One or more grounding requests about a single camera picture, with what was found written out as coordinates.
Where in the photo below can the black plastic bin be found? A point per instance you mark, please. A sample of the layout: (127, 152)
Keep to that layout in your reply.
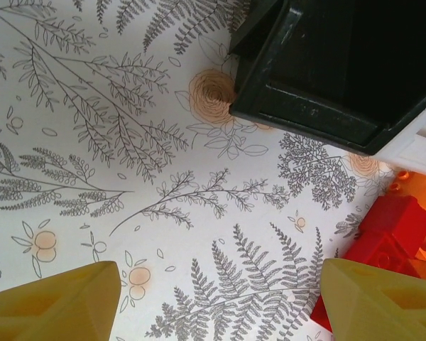
(305, 53)

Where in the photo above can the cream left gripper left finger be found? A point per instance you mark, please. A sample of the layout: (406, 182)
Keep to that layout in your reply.
(49, 312)

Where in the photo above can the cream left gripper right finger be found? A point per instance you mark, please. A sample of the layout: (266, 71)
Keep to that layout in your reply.
(376, 309)

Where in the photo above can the floral print table cover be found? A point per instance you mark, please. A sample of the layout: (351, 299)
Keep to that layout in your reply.
(128, 160)

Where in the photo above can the red lego brick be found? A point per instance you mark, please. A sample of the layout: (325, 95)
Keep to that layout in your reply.
(376, 252)
(394, 213)

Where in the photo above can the white plastic bin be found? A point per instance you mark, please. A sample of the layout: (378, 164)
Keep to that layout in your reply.
(412, 145)

